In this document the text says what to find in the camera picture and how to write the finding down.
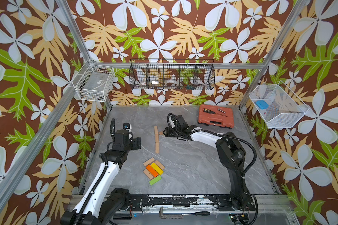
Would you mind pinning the white wire basket left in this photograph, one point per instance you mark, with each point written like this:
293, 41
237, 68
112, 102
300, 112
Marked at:
93, 82

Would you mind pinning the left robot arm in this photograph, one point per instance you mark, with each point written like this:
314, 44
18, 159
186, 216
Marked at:
92, 208

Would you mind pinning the black wire basket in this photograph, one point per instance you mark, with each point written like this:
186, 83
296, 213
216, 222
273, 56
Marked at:
191, 74

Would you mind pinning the green block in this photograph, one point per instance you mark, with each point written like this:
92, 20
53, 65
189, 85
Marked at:
155, 180

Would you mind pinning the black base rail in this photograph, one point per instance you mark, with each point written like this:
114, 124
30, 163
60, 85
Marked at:
221, 202

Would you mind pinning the white wire basket right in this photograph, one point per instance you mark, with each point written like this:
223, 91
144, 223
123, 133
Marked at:
285, 109

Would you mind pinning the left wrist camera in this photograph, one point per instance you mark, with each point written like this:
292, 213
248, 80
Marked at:
127, 126

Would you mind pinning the screwdriver in case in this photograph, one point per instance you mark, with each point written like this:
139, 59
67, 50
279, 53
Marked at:
213, 112

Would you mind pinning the wooden block number 53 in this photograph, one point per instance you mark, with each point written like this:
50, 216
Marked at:
148, 162

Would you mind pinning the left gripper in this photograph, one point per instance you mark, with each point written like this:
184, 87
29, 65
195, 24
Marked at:
136, 143

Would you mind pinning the wooden block beside orange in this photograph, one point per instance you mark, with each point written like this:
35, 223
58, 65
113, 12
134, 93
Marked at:
148, 174

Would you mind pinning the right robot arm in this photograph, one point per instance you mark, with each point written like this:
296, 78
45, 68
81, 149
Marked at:
230, 151

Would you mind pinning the wooden block number 20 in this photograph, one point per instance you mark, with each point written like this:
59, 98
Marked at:
156, 130

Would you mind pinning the blue object in basket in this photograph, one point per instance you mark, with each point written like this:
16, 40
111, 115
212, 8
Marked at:
262, 104

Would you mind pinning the white wire basket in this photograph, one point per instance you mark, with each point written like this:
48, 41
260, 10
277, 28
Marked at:
93, 82
285, 109

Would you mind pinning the wooden block beside yellow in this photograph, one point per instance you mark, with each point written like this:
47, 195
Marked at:
160, 165

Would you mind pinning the red tool case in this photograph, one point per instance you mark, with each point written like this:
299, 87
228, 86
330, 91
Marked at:
216, 120

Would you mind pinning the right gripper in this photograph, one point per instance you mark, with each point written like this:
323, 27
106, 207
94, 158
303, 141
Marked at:
167, 131

